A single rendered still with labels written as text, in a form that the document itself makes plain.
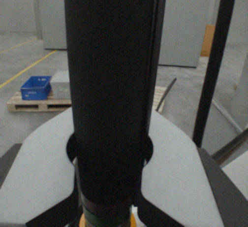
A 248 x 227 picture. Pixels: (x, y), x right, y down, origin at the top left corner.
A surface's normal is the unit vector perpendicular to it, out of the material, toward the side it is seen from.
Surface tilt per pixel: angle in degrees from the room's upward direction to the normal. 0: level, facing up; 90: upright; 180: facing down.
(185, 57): 90
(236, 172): 50
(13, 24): 90
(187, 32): 90
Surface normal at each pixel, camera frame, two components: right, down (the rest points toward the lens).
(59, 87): 0.11, 0.54
